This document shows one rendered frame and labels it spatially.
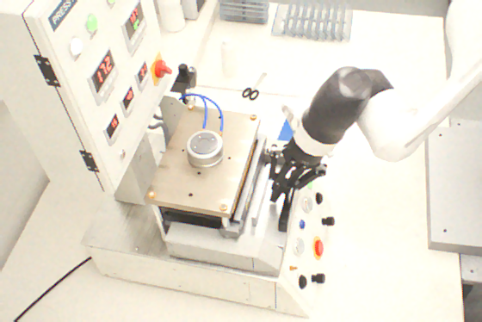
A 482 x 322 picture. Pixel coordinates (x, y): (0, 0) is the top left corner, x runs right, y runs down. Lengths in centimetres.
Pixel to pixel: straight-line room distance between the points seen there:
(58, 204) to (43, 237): 10
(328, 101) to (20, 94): 49
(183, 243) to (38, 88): 46
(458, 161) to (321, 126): 74
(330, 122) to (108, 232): 62
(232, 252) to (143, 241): 23
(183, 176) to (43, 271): 54
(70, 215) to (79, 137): 65
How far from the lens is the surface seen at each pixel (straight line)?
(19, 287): 152
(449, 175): 156
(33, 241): 158
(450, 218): 148
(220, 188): 109
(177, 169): 113
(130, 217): 131
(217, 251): 115
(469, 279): 146
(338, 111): 89
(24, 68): 88
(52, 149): 103
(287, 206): 118
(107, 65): 95
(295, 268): 123
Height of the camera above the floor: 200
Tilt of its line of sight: 50 degrees down
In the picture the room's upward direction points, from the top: straight up
